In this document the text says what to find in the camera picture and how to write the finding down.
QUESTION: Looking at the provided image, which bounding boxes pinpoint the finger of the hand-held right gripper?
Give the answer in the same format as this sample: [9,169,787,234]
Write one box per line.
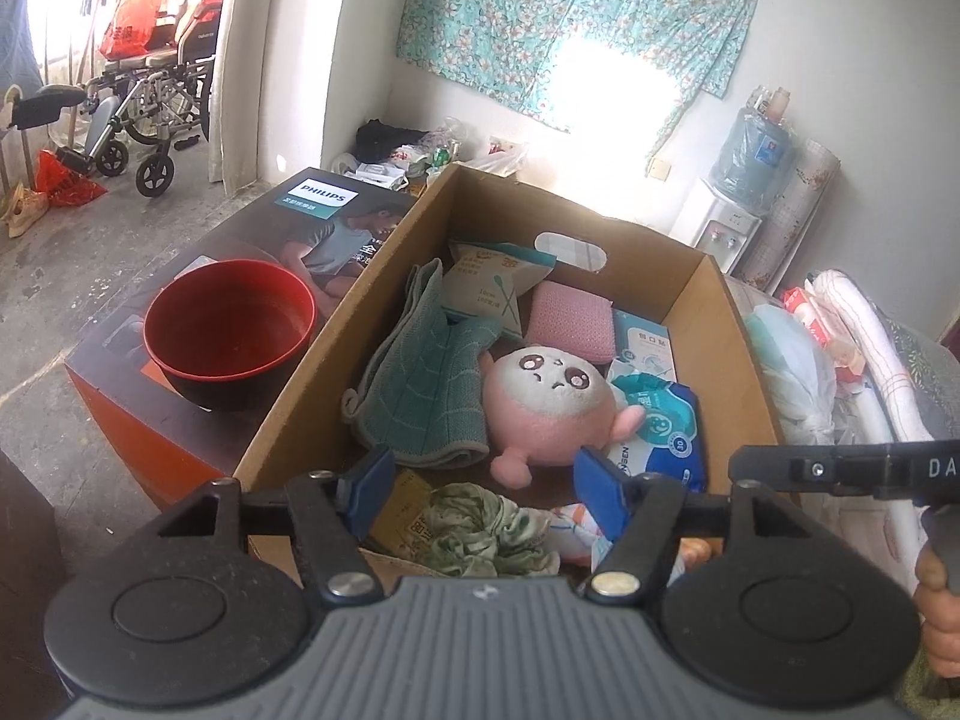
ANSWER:
[729,444,891,497]

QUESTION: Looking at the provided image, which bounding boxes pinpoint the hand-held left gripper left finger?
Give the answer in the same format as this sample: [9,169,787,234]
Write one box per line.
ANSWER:
[154,448,396,605]

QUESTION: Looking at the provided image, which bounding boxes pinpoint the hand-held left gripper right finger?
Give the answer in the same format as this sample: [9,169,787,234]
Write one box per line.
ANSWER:
[574,446,807,605]

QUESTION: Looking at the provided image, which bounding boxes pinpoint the yellow orange packet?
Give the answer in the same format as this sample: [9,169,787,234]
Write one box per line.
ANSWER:
[367,469,437,560]

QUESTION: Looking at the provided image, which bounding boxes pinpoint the blue wet wipes pack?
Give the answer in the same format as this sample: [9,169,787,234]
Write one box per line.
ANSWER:
[604,360,708,493]

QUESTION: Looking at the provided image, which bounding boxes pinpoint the white green plastic bag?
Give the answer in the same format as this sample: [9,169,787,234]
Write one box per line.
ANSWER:
[742,304,839,445]

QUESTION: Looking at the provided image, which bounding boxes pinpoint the pink plush toy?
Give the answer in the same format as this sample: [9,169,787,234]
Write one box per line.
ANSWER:
[480,345,647,490]

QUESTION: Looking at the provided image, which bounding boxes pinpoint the blue-green checked towel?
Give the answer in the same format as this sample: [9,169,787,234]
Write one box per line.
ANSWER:
[341,259,505,470]

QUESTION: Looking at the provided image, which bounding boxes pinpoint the green floral scrunched cloth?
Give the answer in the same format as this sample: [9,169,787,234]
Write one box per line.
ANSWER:
[409,484,561,580]

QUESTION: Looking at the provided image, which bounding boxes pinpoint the brown cardboard box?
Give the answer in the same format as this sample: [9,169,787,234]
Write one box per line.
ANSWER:
[232,163,785,601]

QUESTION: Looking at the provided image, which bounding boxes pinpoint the white blue mask pack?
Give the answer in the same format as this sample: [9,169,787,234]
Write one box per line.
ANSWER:
[611,307,680,385]

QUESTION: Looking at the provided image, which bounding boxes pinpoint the pink knitted cloth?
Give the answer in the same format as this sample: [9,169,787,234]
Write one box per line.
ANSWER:
[523,281,615,365]

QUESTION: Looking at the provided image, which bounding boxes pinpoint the white teal swab packet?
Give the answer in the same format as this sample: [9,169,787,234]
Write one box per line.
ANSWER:
[441,240,557,340]

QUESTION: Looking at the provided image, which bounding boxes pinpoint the person's right hand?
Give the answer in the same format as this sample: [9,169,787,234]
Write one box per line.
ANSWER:
[911,540,960,680]

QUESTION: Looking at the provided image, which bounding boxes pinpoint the green floral pillow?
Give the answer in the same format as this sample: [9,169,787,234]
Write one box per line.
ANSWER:
[876,319,960,442]

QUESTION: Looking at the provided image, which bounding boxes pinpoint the small orange item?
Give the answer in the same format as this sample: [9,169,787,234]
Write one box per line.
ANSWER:
[679,540,715,587]

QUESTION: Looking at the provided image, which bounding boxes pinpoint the white towel blanket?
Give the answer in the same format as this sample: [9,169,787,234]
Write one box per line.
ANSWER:
[814,270,940,563]

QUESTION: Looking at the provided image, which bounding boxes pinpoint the red wet wipes pack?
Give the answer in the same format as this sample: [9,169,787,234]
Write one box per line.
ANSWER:
[783,285,868,385]

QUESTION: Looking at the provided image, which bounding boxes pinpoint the red plastic bowl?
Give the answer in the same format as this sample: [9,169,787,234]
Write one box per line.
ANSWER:
[144,259,317,413]

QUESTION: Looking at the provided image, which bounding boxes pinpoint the rolled floral mat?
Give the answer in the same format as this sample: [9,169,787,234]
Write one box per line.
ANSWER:
[731,139,841,295]

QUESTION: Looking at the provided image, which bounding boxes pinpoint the black printed appliance box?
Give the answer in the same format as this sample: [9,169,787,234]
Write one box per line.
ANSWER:
[64,165,421,515]

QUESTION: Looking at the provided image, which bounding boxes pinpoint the blue water jug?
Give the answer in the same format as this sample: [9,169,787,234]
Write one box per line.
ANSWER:
[709,106,796,215]

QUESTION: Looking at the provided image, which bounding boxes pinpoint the white paper packets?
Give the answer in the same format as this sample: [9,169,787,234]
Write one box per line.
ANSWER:
[334,154,410,192]

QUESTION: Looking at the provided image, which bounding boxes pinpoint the clear plastic bag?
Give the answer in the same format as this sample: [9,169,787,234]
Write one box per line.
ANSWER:
[465,141,530,178]

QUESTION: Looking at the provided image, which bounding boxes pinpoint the dark brown furniture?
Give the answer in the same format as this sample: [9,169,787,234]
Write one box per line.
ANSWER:
[0,450,70,695]

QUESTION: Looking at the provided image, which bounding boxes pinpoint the black cloth pile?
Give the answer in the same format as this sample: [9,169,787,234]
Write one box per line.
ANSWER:
[354,120,426,163]

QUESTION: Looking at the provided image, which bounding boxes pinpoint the crumpled red floor bag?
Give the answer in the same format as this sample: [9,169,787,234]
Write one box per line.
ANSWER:
[34,150,107,209]

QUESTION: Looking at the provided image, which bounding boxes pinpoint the grey wheelchair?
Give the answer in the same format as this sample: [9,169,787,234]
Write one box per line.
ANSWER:
[15,0,227,200]

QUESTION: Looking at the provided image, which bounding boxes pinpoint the beige shoes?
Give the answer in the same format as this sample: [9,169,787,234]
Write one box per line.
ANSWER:
[0,184,50,238]

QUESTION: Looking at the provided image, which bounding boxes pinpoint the teal floral curtain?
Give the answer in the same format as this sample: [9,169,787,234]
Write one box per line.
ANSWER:
[396,0,766,164]

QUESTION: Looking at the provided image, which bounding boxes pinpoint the orange red bag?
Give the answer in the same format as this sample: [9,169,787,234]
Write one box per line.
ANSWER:
[97,0,164,61]

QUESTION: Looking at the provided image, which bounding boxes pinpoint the metal balcony railing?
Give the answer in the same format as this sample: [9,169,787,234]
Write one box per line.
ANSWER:
[22,0,121,91]

